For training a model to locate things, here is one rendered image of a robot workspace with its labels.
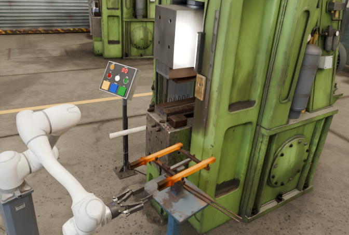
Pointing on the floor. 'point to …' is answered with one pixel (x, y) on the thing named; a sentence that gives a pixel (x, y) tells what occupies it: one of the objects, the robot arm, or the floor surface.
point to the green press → (124, 15)
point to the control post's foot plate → (124, 171)
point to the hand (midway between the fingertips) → (143, 194)
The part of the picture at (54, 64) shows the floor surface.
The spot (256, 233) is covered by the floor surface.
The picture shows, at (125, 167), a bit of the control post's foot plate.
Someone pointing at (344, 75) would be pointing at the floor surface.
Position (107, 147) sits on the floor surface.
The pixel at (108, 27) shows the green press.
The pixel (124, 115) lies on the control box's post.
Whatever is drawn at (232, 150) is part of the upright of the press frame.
